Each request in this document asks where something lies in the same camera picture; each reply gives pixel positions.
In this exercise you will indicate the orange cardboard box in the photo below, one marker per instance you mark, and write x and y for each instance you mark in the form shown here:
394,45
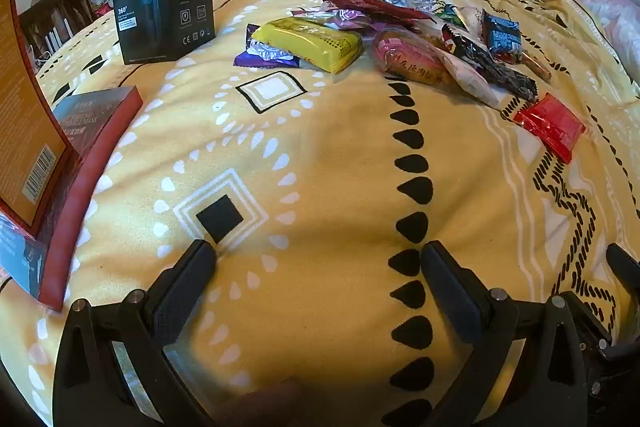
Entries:
20,107

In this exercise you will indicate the dark red mask box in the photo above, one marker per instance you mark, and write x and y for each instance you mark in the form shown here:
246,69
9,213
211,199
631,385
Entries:
90,157

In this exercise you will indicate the yellow bread packet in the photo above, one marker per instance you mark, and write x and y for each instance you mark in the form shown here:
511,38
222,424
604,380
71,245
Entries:
310,42

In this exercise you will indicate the purple prune packet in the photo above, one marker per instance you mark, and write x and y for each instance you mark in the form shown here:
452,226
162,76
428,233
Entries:
260,54

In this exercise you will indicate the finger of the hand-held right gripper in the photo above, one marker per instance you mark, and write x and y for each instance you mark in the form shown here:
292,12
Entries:
592,319
625,267

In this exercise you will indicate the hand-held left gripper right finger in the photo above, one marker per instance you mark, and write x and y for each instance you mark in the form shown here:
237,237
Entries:
452,292

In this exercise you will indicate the pink clear pastry packet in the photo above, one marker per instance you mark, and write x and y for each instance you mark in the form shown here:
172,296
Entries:
405,62

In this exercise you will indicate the dark wooden chair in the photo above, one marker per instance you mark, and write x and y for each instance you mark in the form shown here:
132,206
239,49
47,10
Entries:
60,17

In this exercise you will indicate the brown stick snack packet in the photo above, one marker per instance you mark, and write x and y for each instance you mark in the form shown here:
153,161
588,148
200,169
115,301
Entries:
535,64

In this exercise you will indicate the small red snack packet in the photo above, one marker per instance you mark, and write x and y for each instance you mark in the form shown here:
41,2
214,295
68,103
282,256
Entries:
550,124

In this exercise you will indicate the white green snack packet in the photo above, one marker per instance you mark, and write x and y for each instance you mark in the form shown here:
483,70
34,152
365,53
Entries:
455,17

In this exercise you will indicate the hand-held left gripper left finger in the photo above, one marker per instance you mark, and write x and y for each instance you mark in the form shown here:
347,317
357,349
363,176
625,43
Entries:
180,292

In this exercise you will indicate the red and blue printed box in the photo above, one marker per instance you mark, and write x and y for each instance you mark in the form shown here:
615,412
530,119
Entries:
20,257

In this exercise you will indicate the dark brown snack packet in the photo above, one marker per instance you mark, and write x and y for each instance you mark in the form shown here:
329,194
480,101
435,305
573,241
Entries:
495,69

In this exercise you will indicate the blue black snack packet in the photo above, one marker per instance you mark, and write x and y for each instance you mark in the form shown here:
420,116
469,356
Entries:
502,32

